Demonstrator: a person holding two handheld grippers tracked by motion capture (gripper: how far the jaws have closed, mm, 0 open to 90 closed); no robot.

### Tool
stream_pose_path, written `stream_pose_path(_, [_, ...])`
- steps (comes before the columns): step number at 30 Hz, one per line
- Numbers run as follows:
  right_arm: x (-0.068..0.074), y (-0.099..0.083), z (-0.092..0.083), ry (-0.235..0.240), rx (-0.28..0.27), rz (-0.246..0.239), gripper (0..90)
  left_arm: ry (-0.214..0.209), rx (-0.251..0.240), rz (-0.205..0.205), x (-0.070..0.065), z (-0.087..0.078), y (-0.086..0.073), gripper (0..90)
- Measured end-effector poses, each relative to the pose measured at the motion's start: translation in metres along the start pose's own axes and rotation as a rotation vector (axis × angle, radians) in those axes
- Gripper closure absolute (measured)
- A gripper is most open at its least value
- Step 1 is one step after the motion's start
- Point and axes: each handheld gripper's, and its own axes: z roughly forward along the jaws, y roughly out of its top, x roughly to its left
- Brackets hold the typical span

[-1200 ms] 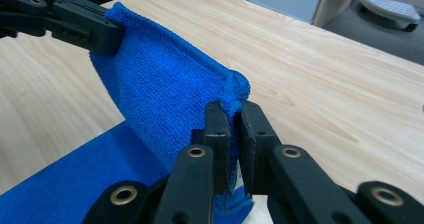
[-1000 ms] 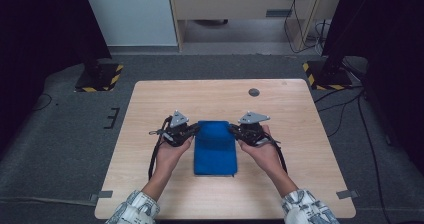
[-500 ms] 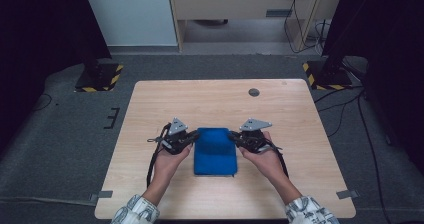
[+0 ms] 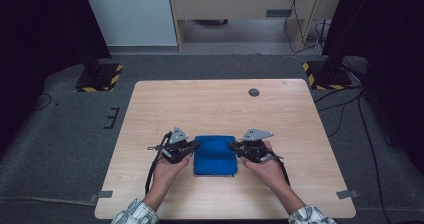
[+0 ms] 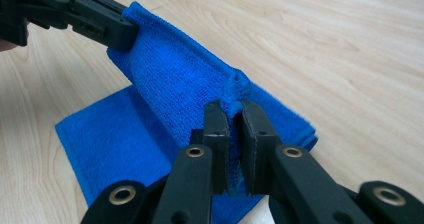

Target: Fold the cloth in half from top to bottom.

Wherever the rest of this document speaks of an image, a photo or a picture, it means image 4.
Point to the white cabinet panel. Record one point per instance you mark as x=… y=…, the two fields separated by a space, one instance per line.
x=130 y=14

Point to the black stand base striped edge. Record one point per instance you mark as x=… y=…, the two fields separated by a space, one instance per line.
x=328 y=77
x=98 y=79

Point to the person's left hand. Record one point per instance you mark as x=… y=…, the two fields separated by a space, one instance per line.
x=168 y=175

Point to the blue microfibre cloth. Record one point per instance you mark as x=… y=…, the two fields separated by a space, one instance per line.
x=215 y=157

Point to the person's right hand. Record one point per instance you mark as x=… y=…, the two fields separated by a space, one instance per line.
x=270 y=172

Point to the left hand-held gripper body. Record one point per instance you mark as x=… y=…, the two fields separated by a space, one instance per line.
x=176 y=147

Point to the grey rectangular desk plate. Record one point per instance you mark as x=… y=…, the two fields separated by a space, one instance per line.
x=278 y=13

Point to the grey round table grommet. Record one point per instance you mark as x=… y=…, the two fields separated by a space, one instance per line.
x=254 y=92

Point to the black curtain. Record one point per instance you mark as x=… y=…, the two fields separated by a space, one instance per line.
x=390 y=34
x=40 y=34

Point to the grey tape strip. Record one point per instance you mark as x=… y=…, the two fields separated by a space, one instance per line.
x=103 y=194
x=347 y=194

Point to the white patterned shirt sleeve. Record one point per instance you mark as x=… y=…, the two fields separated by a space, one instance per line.
x=135 y=214
x=311 y=215

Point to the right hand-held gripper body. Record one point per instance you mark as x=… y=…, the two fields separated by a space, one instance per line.
x=255 y=147

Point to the light wooden desk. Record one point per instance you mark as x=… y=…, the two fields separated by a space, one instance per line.
x=230 y=2

